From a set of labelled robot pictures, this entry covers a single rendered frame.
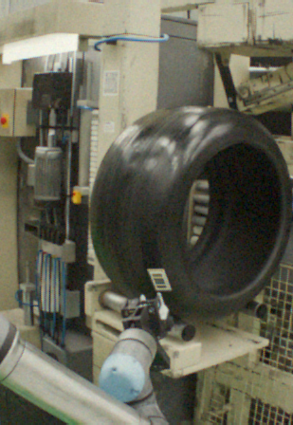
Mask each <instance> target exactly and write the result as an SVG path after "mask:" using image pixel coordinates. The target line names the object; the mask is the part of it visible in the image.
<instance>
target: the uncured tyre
mask: <svg viewBox="0 0 293 425"><path fill-rule="evenodd" d="M203 167H204V168H205V171H206V175H207V179H208V183H209V207H208V213H207V217H206V221H205V224H204V227H203V229H202V231H201V233H200V235H199V237H198V239H197V241H196V242H195V244H194V245H193V247H192V248H191V250H190V251H189V252H188V253H187V254H186V255H185V256H184V252H183V246H182V222H183V215H184V210H185V206H186V202H187V199H188V196H189V193H190V190H191V188H192V185H193V183H194V182H195V180H196V178H197V176H198V174H199V173H200V171H201V170H202V169H203ZM292 221H293V188H292V181H291V175H290V172H289V168H288V165H287V163H286V161H285V159H284V155H283V153H282V151H281V149H280V147H279V145H278V143H277V142H276V140H275V138H273V136H272V135H271V134H270V132H269V131H268V130H267V129H266V128H265V127H264V126H263V125H262V124H261V123H260V122H258V121H257V120H256V119H254V118H252V117H250V116H248V115H246V114H243V113H242V112H239V111H237V110H235V109H233V108H228V107H205V106H183V105H172V106H167V107H163V108H160V109H157V110H155V111H153V112H151V113H148V114H146V115H144V116H142V117H140V118H139V119H137V120H135V121H134V122H133V123H131V124H129V125H128V126H127V127H125V128H124V129H123V130H122V131H121V132H120V134H119V135H118V136H117V137H116V139H115V140H114V141H113V143H112V144H111V145H110V147H109V149H108V150H107V152H106V154H105V155H104V157H103V159H102V161H101V165H100V167H99V169H98V171H97V174H96V177H95V180H94V184H93V188H92V193H91V198H90V207H89V227H90V235H91V240H92V245H93V249H94V252H95V254H96V257H97V259H98V262H99V264H100V266H101V269H102V270H103V272H104V274H105V275H106V276H107V278H108V279H109V280H110V281H111V283H112V284H113V285H114V286H115V287H116V288H117V289H118V290H119V291H120V292H121V293H122V294H123V295H125V296H126V297H127V298H129V299H130V300H133V299H137V298H139V299H140V297H141V295H143V296H144V297H145V300H146V301H147V300H148V301H152V300H156V297H157V293H160V295H161V298H162V301H163V303H164V305H165V306H167V308H168V309H169V312H170V315H171V317H174V318H176V319H178V320H182V321H187V322H195V323H210V322H216V321H220V320H223V319H225V318H227V317H229V316H231V315H233V314H235V313H236V312H238V311H239V310H241V309H242V308H244V307H245V306H246V305H247V304H248V303H249V302H250V301H252V300H253V299H254V298H255V297H256V296H257V295H258V294H259V293H260V292H261V291H262V290H263V289H264V288H265V287H266V285H267V284H268V283H269V281H270V280H271V278H272V277H273V275H274V272H275V270H276V269H277V267H278V266H279V264H280V263H281V261H282V258H283V256H284V252H285V249H286V246H287V243H288V239H289V235H290V232H291V228H292ZM148 269H163V270H164V272H165V275H166V277H167V280H168V283H169V285H170V288H171V291H163V290H156V289H155V287H154V284H153V282H152V279H151V277H150V274H149V272H148Z"/></svg>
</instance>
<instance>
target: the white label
mask: <svg viewBox="0 0 293 425"><path fill-rule="evenodd" d="M148 272H149V274H150V277H151V279H152V282H153V284H154V287H155V289H156V290H163V291H171V288H170V285H169V283H168V280H167V277H166V275H165V272H164V270H163V269H148Z"/></svg>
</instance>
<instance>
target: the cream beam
mask: <svg viewBox="0 0 293 425"><path fill-rule="evenodd" d="M197 12H198V26H197V47H198V48H203V49H211V50H218V49H225V50H232V51H234V53H233V54H234V55H239V56H246V57H265V56H267V57H277V56H281V57H287V56H293V52H291V49H293V0H235V1H231V2H229V1H226V2H222V3H212V4H207V5H198V11H197Z"/></svg>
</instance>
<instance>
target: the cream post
mask: <svg viewBox="0 0 293 425"><path fill-rule="evenodd" d="M160 6H161V0H104V8H103V24H102V39H104V38H106V37H108V36H111V37H115V36H126V37H134V38H145V39H158V38H159V25H160ZM158 46H159V42H156V43H148V42H127V41H117V44H116V45H115V46H112V45H107V44H106V43H104V44H101V72H100V107H99V120H98V142H97V171H98V169H99V167H100V165H101V161H102V159H103V157H104V155H105V154H106V152H107V150H108V149H109V147H110V145H111V144H112V143H113V141H114V140H115V139H116V137H117V136H118V135H119V134H120V132H121V131H122V130H123V129H124V128H125V127H127V126H128V125H129V124H131V123H133V122H134V121H135V120H137V119H139V118H140V117H142V116H144V115H146V114H148V113H151V112H153V111H155V110H156V109H157V87H158V66H159V49H158ZM103 70H119V93H118V95H110V96H103ZM105 121H108V122H113V123H114V132H106V131H104V132H103V125H104V122H105ZM105 279H108V278H107V276H106V275H105V274H104V272H103V270H102V269H101V266H100V264H99V262H98V259H97V257H96V254H95V253H94V282H95V281H100V280H105ZM93 347H94V359H93V382H94V385H96V386H97V387H98V388H100V387H99V383H98V380H99V375H100V373H101V368H102V366H103V363H104V361H105V360H106V359H107V357H108V356H109V354H110V352H111V350H112V349H113V347H111V346H109V345H108V344H106V343H104V342H101V341H100V340H98V339H96V338H94V337H93Z"/></svg>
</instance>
